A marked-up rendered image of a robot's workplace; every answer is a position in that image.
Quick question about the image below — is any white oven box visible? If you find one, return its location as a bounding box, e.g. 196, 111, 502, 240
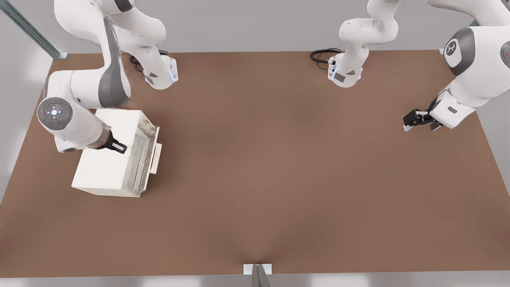
71, 108, 152, 198

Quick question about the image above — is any oven door with pale handle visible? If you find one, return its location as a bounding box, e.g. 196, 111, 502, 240
122, 124, 163, 198

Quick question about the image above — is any black cable loop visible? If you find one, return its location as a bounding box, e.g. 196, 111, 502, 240
310, 48, 344, 65
129, 49, 169, 73

